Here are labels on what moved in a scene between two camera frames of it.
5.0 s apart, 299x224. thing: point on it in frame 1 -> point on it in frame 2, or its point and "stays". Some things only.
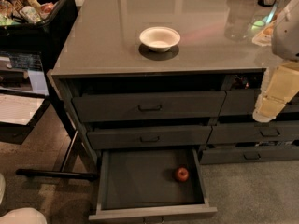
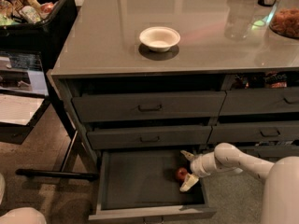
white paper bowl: x=160 y=38 stays
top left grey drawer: x=95 y=106 stays
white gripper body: x=287 y=36 -> x=198 y=166
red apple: x=182 y=175 stays
